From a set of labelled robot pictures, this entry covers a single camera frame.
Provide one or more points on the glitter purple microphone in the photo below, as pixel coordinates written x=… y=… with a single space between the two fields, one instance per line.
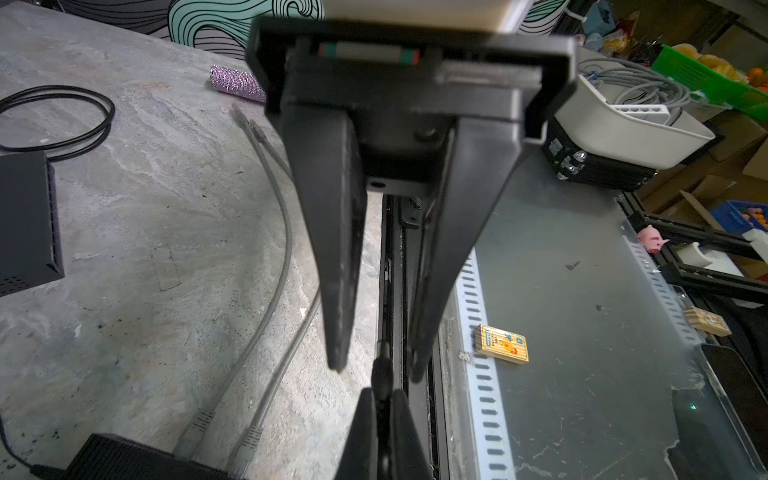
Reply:
x=237 y=83

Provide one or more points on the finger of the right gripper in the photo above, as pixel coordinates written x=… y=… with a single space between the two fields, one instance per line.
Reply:
x=480 y=158
x=330 y=240

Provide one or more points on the green plastic basket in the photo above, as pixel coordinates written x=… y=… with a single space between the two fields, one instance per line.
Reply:
x=717 y=87

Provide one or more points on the white storage bin with cables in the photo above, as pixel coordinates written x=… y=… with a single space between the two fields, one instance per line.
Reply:
x=627 y=112

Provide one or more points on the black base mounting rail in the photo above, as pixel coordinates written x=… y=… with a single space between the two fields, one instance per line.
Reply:
x=400 y=244

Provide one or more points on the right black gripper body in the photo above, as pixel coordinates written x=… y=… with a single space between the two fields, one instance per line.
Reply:
x=379 y=102

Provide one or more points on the black network switch box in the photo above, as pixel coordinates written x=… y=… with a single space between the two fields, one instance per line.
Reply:
x=111 y=457

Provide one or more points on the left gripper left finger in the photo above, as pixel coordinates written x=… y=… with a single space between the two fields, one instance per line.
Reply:
x=359 y=460

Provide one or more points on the yellow label tag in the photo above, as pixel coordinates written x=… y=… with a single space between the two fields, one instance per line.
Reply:
x=501 y=344

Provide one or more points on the pink pig toy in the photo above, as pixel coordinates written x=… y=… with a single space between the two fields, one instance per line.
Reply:
x=651 y=239

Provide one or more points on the white slotted cable duct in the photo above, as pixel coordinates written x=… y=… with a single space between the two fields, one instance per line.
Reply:
x=492 y=448

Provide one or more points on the dark grey box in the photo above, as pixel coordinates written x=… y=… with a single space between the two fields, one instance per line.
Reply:
x=30 y=235

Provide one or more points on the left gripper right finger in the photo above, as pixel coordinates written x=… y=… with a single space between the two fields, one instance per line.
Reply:
x=407 y=459

